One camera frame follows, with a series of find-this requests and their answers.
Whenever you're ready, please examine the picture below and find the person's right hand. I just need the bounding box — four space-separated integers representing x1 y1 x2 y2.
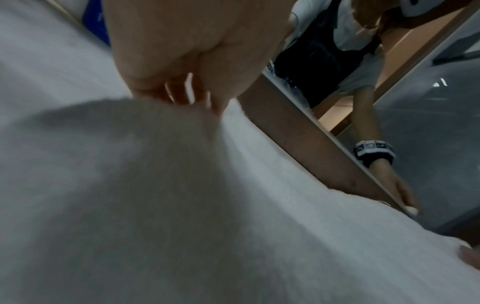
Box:
369 158 422 216

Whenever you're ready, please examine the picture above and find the person's left hand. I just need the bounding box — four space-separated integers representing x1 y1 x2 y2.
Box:
102 0 298 117

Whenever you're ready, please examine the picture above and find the white towel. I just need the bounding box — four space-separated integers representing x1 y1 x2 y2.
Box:
0 0 480 304

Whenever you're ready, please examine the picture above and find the person's right forearm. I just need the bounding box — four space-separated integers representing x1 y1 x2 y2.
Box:
352 85 389 145

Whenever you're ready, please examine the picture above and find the blue object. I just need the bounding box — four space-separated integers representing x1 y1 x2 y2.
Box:
82 0 113 48

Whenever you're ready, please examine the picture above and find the brown wooden board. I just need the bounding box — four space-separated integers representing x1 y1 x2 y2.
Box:
237 74 408 210

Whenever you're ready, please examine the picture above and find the black vest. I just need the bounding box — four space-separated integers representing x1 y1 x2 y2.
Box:
273 0 384 110

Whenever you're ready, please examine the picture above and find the white t-shirt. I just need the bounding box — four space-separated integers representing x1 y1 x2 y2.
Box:
286 0 389 96

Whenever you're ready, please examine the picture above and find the black white wrist camera band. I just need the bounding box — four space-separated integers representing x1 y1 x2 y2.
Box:
351 139 398 169

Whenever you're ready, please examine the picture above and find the light wooden frame beam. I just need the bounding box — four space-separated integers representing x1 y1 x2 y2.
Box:
329 0 480 136

